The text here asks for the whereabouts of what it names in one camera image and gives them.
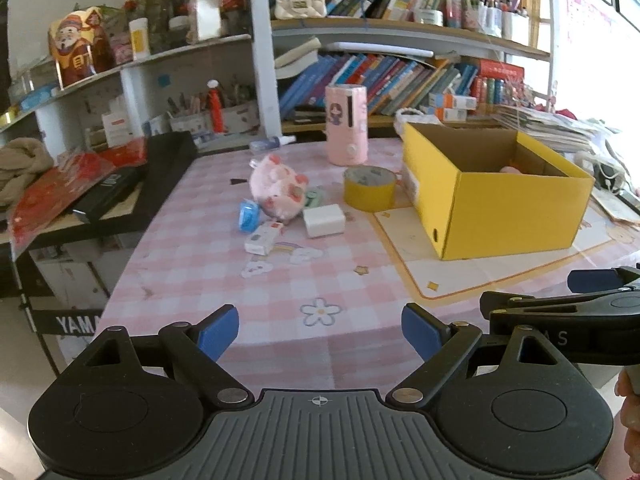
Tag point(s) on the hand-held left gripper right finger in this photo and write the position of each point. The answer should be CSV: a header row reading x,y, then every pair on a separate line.
x,y
417,330

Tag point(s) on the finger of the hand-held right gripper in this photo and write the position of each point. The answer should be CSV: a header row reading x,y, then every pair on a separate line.
x,y
505,305
595,280

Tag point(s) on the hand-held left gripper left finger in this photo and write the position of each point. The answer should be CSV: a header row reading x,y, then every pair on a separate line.
x,y
220,332

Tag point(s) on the yellow cardboard box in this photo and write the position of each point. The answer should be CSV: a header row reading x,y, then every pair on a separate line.
x,y
500,215

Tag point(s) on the small white red box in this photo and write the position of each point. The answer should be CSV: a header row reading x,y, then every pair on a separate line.
x,y
262,239

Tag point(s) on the small blue round case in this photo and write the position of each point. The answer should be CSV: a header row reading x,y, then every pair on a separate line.
x,y
248,216

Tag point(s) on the yellow tape roll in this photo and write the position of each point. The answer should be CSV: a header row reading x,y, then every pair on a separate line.
x,y
367,197

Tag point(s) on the white charger block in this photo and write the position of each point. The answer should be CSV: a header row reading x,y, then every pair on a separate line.
x,y
324,221

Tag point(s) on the person's right hand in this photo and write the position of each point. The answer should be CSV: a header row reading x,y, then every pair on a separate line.
x,y
631,410

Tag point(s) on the beige desk mat yellow border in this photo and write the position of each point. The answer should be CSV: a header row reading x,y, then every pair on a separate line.
x,y
450,275

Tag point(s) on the pink checked tablecloth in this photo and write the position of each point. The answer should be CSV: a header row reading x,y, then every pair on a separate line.
x,y
200,270

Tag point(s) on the pink item inside box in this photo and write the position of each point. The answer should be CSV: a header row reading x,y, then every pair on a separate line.
x,y
510,169

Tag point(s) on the black keyboard stand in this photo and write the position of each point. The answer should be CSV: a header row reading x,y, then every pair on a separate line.
x,y
65,322

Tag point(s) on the pink plush pig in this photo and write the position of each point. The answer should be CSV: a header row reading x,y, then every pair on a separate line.
x,y
275,185

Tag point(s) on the stack of papers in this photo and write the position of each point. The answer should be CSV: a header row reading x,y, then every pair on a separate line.
x,y
550,127

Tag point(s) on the small green item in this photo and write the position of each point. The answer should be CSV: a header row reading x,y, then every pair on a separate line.
x,y
315,197

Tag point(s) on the white cabinet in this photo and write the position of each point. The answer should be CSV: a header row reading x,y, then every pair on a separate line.
x,y
65,270

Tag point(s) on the black digital piano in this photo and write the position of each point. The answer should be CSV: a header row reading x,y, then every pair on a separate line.
x,y
165,170

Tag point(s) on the long black box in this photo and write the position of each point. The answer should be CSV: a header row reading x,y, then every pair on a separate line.
x,y
105,192

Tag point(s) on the small clear spray bottle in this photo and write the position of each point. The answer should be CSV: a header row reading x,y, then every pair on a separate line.
x,y
270,143

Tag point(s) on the orange white medicine box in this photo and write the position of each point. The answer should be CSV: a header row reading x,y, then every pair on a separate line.
x,y
452,101
450,114

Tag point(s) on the white quilted bag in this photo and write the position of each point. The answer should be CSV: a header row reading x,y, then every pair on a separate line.
x,y
415,121

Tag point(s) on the pink cylindrical humidifier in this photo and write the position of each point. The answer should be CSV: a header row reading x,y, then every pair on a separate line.
x,y
347,130

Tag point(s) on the row of colourful bottles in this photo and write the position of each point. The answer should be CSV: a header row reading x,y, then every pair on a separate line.
x,y
492,92

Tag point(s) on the white floral pen box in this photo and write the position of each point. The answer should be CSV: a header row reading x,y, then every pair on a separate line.
x,y
190,121

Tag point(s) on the white pen holder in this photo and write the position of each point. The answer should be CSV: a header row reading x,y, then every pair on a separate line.
x,y
242,116

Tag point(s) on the red plastic bag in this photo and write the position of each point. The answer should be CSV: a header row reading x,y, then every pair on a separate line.
x,y
50,195

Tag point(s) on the red bottle white cap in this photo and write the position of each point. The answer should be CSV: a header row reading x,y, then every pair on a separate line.
x,y
216,110

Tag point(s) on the white box red label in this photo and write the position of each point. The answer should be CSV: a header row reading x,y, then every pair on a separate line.
x,y
117,127

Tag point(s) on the flat red box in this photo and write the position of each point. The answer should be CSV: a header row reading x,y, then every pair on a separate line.
x,y
500,67

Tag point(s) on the row of blue books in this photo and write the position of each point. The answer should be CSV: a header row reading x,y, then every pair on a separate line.
x,y
390,80

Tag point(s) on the beige towel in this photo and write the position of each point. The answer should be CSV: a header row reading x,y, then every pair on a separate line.
x,y
25,160

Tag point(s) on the white pen cups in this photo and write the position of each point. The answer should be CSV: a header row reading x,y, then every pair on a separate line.
x,y
515,25

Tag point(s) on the white bookshelf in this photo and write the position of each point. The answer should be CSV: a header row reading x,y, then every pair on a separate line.
x,y
262,60

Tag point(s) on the stack of flat books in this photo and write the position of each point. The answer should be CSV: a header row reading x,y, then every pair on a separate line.
x,y
297,57

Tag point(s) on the white round jar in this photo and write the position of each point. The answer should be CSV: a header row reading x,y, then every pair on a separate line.
x,y
430,17

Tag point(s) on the pink patterned box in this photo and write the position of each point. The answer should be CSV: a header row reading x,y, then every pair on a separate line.
x,y
121,50

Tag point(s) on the blue packet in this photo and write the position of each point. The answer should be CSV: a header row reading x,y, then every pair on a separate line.
x,y
32,96

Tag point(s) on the gold foil item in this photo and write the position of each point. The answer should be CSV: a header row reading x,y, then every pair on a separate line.
x,y
7,117

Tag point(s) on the dark jar white lid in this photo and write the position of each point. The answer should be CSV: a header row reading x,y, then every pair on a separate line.
x,y
178,32

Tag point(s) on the tall pastel bottle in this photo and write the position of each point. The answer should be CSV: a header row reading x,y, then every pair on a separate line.
x,y
453,5

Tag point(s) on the white bottle yellow label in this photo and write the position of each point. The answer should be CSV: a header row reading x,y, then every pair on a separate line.
x,y
139,37

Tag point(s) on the fortune god paper figure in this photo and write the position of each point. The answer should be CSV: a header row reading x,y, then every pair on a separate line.
x,y
75,50

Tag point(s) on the white paper carton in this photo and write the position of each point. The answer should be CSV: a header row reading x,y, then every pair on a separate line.
x,y
206,12

